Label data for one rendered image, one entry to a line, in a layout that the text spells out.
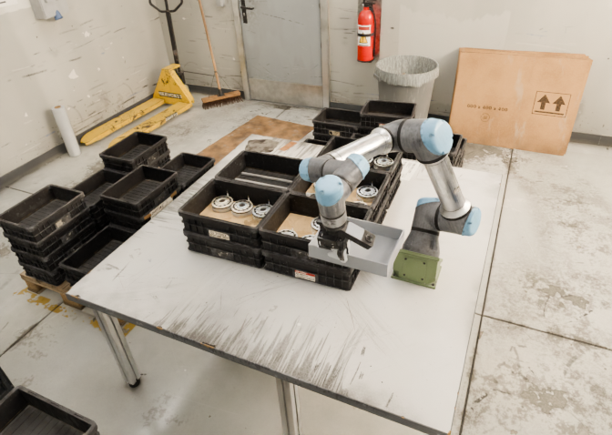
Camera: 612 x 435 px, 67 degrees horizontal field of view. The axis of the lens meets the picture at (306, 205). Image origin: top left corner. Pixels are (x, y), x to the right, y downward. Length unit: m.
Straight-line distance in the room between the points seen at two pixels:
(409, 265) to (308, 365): 0.57
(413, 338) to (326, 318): 0.33
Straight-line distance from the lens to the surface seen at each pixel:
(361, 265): 1.50
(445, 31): 4.68
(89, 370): 2.86
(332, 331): 1.79
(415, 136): 1.57
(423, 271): 1.93
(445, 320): 1.87
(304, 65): 5.18
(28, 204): 3.29
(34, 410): 2.17
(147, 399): 2.63
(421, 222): 1.90
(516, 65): 4.53
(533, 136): 4.62
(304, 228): 2.04
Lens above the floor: 2.07
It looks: 35 degrees down
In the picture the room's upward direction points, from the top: 4 degrees counter-clockwise
